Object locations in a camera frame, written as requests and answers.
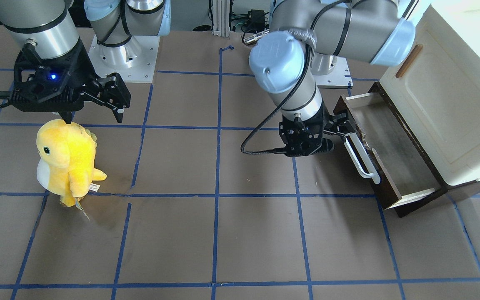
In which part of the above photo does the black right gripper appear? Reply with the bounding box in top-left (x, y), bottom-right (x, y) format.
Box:
top-left (8, 40), bottom-right (131, 125)

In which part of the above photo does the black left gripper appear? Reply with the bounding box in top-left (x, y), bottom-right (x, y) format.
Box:
top-left (279, 110), bottom-right (357, 157)

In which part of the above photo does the wooden drawer with white handle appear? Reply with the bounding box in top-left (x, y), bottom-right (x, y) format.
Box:
top-left (334, 92), bottom-right (442, 215)

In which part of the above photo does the brown wooden drawer cabinet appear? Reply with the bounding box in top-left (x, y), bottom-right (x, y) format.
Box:
top-left (362, 82), bottom-right (480, 217)

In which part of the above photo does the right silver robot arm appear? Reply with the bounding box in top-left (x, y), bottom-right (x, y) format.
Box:
top-left (0, 0), bottom-right (171, 123)

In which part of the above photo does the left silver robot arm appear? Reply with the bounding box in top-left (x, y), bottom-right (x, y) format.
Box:
top-left (240, 0), bottom-right (416, 157)

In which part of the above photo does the yellow plush dinosaur toy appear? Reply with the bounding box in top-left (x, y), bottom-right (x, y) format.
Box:
top-left (36, 119), bottom-right (107, 212)

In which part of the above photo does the white plastic storage box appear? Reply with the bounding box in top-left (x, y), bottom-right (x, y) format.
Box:
top-left (380, 0), bottom-right (480, 185)

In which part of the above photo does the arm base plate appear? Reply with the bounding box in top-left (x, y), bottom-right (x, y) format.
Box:
top-left (310, 53), bottom-right (354, 89)
top-left (88, 36), bottom-right (160, 83)

